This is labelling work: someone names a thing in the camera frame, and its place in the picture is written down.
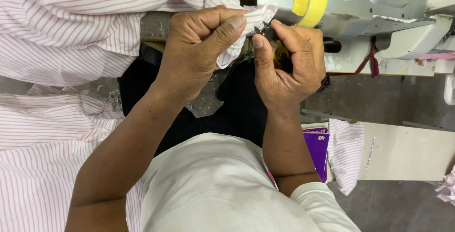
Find person's right hand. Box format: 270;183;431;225
252;19;327;109

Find person's left hand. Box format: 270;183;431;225
155;5;251;102

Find black thread snips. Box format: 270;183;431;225
254;21;294;73

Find pink striped white shirt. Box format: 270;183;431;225
0;0;278;87

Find person's black trousers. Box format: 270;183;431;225
118;42;269;157

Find grey sewing machine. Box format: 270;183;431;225
242;0;455;105

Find purple packet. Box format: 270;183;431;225
302;127;330;183

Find pink striped fabric piece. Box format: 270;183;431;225
327;118;365;196

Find person's white shirt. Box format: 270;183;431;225
141;132;361;232

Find grey cardboard sheet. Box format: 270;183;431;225
301;120;455;182

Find pile of pink striped fabric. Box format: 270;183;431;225
0;84;146;232

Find crumpled pink striped fabric scrap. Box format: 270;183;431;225
434;164;455;206

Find dark red cord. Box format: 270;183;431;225
329;36;380;78

